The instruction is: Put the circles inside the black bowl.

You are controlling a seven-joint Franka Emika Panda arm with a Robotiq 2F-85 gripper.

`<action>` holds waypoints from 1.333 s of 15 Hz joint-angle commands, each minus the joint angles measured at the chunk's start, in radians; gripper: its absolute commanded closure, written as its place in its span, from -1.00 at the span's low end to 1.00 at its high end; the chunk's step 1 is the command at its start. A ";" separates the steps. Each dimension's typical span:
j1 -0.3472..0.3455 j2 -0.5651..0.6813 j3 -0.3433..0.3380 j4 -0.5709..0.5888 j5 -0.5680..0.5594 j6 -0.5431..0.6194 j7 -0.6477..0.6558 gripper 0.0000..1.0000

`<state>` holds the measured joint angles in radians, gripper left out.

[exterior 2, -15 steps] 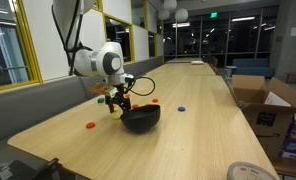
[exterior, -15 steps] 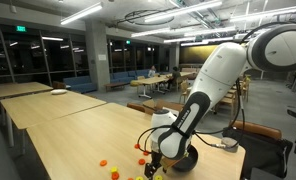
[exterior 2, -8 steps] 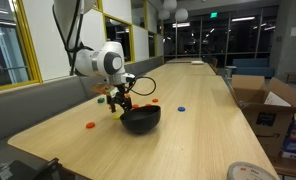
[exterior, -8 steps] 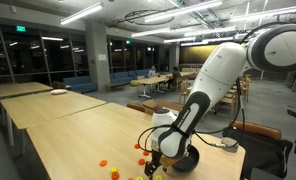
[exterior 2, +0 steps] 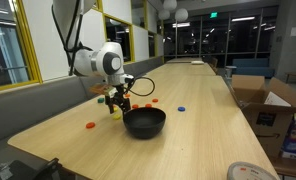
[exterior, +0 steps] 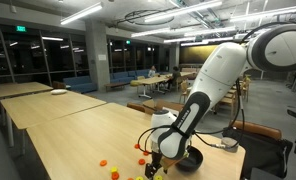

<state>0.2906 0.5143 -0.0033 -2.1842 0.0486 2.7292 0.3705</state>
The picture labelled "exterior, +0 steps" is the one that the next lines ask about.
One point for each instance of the linear ceiling light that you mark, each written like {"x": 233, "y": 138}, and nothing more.
{"x": 271, "y": 12}
{"x": 184, "y": 10}
{"x": 83, "y": 12}
{"x": 151, "y": 32}

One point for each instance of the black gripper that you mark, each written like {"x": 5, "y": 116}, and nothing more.
{"x": 157, "y": 159}

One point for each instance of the small green exit sign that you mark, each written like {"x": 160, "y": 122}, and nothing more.
{"x": 128, "y": 42}

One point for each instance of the yellow plastic disc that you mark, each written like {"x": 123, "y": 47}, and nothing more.
{"x": 158, "y": 178}
{"x": 139, "y": 178}
{"x": 113, "y": 169}

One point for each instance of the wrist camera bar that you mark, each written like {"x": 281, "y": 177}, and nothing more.
{"x": 171, "y": 162}

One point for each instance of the low wooden bench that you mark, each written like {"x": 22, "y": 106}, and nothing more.
{"x": 115, "y": 84}

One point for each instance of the seated person dark clothes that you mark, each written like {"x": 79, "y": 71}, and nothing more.
{"x": 175, "y": 76}

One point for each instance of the yellow pouf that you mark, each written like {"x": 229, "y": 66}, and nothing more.
{"x": 135, "y": 83}

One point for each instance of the white plate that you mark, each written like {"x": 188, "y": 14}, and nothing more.
{"x": 58, "y": 91}

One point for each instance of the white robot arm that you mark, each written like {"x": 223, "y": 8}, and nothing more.
{"x": 218, "y": 73}

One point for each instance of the wooden table with plate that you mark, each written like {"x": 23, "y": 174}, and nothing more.
{"x": 48, "y": 106}

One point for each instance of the wooden dining table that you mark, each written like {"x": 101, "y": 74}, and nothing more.
{"x": 153, "y": 80}

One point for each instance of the long blue sofa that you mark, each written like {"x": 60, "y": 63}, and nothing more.
{"x": 121, "y": 76}

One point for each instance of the grey duct tape roll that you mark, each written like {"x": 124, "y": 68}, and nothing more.
{"x": 230, "y": 145}

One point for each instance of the black bowl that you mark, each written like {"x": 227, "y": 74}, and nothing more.
{"x": 191, "y": 163}

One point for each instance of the white paper notice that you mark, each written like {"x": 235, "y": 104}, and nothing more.
{"x": 102, "y": 57}

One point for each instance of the black bag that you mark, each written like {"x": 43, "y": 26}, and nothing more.
{"x": 261, "y": 153}

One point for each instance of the seated person light shirt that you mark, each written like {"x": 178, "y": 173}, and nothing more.
{"x": 152, "y": 71}

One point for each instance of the wooden chair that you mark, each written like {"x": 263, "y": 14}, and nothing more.
{"x": 184, "y": 90}
{"x": 228, "y": 100}

